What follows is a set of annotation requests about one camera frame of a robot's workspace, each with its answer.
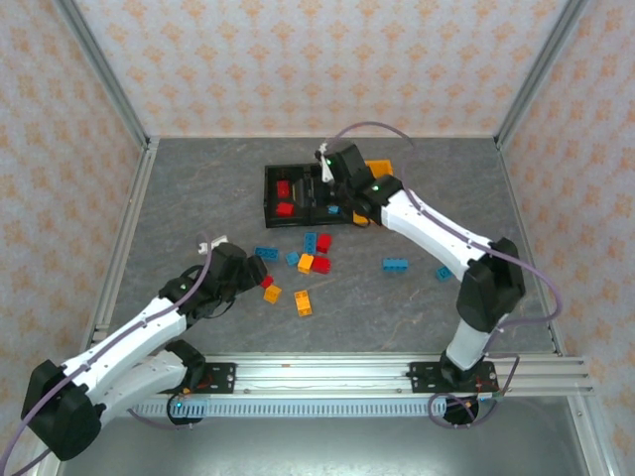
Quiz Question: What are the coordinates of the aluminum side rail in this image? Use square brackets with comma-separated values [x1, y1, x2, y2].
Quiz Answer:
[87, 137, 161, 351]
[494, 137, 567, 357]

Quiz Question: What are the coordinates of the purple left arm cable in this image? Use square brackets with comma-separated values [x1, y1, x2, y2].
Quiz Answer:
[0, 232, 214, 476]

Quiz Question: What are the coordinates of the black round cable grommet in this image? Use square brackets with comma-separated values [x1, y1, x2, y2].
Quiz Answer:
[444, 394, 481, 428]
[167, 394, 205, 430]

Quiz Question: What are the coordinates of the aluminum frame leg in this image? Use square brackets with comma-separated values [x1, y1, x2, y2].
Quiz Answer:
[568, 396, 621, 476]

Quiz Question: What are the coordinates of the aluminum base beam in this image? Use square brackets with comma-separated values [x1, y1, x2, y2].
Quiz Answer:
[163, 352, 595, 398]

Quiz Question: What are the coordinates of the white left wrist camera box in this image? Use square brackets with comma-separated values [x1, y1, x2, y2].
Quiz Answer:
[196, 236, 228, 257]

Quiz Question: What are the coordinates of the aluminum frame post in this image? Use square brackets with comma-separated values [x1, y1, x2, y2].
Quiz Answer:
[495, 0, 594, 150]
[52, 0, 153, 150]

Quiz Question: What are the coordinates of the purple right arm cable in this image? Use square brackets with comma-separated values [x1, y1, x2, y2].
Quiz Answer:
[334, 121, 565, 430]

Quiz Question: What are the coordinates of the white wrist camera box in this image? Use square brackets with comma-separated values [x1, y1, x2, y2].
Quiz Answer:
[315, 142, 334, 182]
[196, 236, 228, 257]

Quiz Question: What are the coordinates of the slotted grey cable duct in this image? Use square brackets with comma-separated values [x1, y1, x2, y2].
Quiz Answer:
[128, 399, 447, 418]

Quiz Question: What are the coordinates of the grey metal sheet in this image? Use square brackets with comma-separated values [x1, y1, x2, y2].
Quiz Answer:
[59, 415, 589, 476]

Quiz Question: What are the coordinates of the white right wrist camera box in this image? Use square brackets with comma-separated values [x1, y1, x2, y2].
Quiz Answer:
[315, 142, 334, 182]

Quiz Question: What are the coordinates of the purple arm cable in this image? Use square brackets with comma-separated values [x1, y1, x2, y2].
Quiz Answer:
[334, 121, 565, 430]
[0, 232, 214, 476]

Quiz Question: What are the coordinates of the orange plastic bin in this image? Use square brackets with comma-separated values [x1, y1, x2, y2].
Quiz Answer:
[349, 157, 396, 227]

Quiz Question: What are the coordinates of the long orange lego brick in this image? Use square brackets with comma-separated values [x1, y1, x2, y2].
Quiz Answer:
[293, 290, 316, 317]

